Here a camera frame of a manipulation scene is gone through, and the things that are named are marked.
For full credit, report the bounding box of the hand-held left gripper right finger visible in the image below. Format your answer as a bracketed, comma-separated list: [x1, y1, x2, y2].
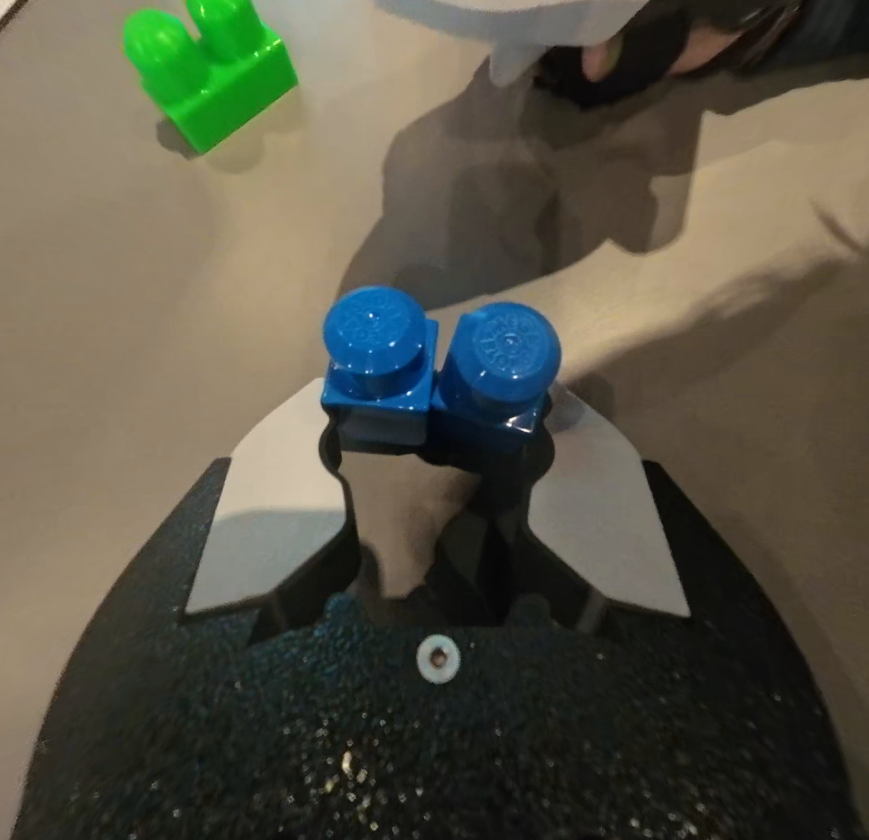
[472, 384, 692, 632]

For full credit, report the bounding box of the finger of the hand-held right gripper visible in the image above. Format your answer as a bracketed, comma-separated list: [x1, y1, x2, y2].
[354, 0, 658, 87]

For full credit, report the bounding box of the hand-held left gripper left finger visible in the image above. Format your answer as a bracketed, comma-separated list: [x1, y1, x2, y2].
[182, 377, 364, 630]

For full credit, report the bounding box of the blue single-stud mega block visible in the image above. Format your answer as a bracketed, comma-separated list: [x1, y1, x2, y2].
[431, 301, 563, 457]
[320, 284, 437, 454]

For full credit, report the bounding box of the green two-stud mega block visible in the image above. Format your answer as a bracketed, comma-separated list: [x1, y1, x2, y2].
[122, 0, 300, 155]

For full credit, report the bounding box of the person's right hand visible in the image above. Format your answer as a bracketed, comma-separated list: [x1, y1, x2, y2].
[535, 0, 812, 109]

